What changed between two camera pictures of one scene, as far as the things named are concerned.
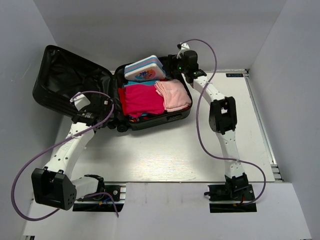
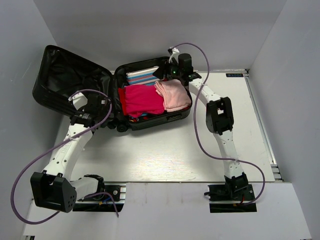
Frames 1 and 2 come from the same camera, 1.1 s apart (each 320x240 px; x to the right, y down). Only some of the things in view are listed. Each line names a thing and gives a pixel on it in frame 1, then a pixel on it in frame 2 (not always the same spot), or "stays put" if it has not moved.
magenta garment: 142,99 stays put
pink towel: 175,96 stays put
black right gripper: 172,60 to 159,73
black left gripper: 85,108 stays put
